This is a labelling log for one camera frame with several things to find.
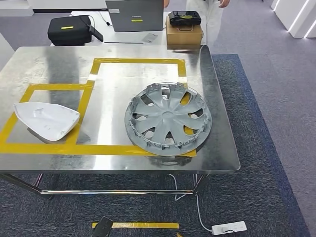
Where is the grey plastic wheel cover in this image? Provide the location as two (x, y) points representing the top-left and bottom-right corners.
(124, 82), (213, 157)

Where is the steel workbench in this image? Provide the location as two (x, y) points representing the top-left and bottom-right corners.
(0, 45), (241, 200)

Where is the black handheld controller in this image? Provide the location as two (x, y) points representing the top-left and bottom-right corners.
(168, 10), (202, 28)

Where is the grey card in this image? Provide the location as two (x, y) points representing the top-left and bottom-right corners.
(142, 33), (158, 44)

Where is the brown cardboard box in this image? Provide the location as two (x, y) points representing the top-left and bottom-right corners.
(166, 15), (204, 50)

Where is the grey laptop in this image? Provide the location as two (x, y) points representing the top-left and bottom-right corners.
(105, 0), (164, 33)

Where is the large yellow tape rectangle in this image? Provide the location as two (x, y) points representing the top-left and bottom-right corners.
(66, 58), (197, 158)

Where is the white cabinet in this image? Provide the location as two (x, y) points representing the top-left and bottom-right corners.
(270, 0), (316, 39)

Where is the black case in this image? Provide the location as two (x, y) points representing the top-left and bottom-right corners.
(48, 15), (104, 47)

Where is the white car mirror cover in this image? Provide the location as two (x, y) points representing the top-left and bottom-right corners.
(14, 101), (81, 142)

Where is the white panel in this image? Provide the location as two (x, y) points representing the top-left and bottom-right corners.
(0, 33), (15, 71)

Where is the white floor power strip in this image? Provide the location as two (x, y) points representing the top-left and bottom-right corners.
(212, 221), (247, 236)

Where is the black laptop cable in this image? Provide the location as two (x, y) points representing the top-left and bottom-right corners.
(99, 12), (112, 28)

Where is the long white cable with coil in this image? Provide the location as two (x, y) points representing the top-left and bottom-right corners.
(167, 173), (214, 234)

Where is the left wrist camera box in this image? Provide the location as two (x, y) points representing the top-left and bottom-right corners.
(92, 216), (114, 237)

